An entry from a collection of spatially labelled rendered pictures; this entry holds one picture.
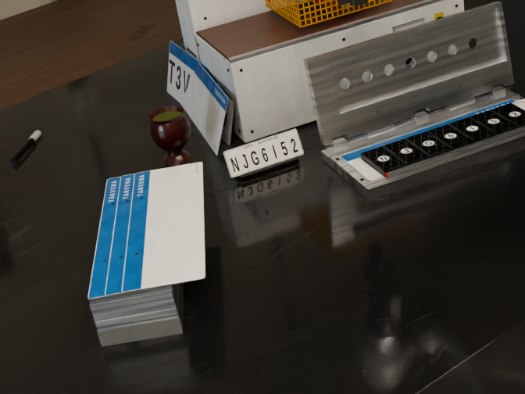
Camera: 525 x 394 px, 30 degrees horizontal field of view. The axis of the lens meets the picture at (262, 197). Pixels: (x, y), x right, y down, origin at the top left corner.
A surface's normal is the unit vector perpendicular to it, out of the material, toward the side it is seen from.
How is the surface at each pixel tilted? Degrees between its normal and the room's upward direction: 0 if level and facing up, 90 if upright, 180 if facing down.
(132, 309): 90
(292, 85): 90
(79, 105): 0
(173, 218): 0
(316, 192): 0
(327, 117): 79
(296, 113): 90
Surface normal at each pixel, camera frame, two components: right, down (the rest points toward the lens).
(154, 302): 0.07, 0.48
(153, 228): -0.15, -0.86
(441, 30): 0.33, 0.22
